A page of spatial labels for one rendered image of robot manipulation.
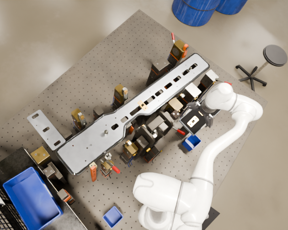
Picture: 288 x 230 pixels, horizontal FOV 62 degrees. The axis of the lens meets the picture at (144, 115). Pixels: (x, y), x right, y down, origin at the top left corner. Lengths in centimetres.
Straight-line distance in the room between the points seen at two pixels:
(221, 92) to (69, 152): 99
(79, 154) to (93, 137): 14
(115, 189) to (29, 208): 61
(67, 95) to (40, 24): 160
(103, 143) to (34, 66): 176
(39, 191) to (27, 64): 192
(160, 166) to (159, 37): 129
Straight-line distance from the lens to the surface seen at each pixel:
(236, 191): 298
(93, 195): 187
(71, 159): 161
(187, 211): 102
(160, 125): 155
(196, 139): 206
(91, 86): 214
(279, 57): 325
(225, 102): 128
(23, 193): 160
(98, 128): 166
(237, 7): 422
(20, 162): 163
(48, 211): 156
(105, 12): 366
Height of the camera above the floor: 257
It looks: 65 degrees down
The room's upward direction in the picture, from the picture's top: 25 degrees clockwise
